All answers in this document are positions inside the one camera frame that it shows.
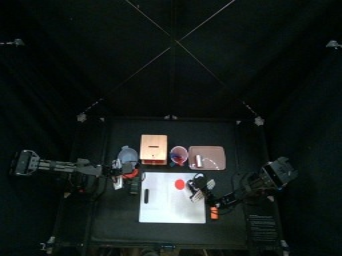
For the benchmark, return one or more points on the white cutting board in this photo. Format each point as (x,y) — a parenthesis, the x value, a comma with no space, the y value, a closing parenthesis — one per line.
(174,210)

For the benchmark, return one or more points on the wooden box with red front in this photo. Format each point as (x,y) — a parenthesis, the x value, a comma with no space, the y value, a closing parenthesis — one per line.
(154,146)

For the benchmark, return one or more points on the brown tray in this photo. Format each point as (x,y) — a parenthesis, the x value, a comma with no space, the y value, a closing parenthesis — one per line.
(214,151)

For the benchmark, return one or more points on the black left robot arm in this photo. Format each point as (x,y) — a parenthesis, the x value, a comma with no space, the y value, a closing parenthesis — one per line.
(54,165)

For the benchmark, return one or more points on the grey bowl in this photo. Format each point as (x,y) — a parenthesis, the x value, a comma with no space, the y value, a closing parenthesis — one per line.
(128,154)

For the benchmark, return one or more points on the vertical metal frame pole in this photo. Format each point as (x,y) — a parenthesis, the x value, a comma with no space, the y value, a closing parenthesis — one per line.
(172,83)

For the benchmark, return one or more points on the small white cylinder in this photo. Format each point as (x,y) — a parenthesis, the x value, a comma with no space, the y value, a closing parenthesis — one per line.
(198,161)

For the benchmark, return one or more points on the round red dough disc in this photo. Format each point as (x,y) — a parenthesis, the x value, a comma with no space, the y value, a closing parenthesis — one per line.
(180,184)

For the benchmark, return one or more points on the printed label sticker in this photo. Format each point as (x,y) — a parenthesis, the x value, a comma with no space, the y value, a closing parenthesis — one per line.
(263,228)

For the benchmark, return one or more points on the black stick tool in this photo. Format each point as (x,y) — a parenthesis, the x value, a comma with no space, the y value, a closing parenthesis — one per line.
(146,196)

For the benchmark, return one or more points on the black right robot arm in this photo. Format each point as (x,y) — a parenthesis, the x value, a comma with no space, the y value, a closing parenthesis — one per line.
(255,185)

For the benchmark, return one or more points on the small orange object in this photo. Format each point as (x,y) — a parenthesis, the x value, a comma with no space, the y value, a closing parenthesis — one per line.
(214,212)

